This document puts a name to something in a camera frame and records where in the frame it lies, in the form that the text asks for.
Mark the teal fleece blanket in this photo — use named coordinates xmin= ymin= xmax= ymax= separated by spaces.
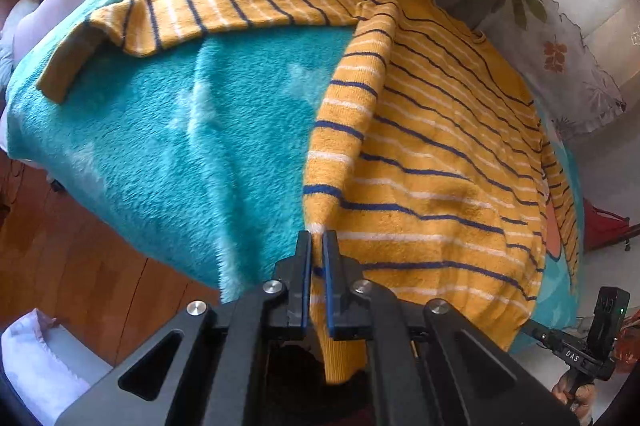
xmin=4 ymin=0 xmax=587 ymax=357

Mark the yellow striped sweater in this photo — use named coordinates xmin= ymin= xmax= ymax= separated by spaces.
xmin=39 ymin=0 xmax=582 ymax=385

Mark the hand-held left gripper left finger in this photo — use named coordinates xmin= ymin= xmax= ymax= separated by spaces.
xmin=55 ymin=231 xmax=313 ymax=426

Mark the person's right hand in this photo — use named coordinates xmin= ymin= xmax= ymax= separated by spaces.
xmin=551 ymin=370 xmax=597 ymax=426

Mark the red cloth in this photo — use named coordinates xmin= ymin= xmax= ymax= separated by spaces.
xmin=581 ymin=200 xmax=632 ymax=253

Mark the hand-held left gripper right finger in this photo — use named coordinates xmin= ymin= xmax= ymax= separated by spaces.
xmin=323 ymin=230 xmax=587 ymax=426

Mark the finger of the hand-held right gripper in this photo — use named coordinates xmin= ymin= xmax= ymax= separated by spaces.
xmin=520 ymin=320 xmax=555 ymax=348

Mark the white cloth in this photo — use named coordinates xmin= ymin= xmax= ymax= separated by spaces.
xmin=0 ymin=307 xmax=112 ymax=426

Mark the floral ruffled cloth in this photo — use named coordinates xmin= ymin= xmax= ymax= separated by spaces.
xmin=477 ymin=0 xmax=629 ymax=143

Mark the white pillow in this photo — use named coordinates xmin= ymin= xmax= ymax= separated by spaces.
xmin=0 ymin=0 xmax=115 ymax=82

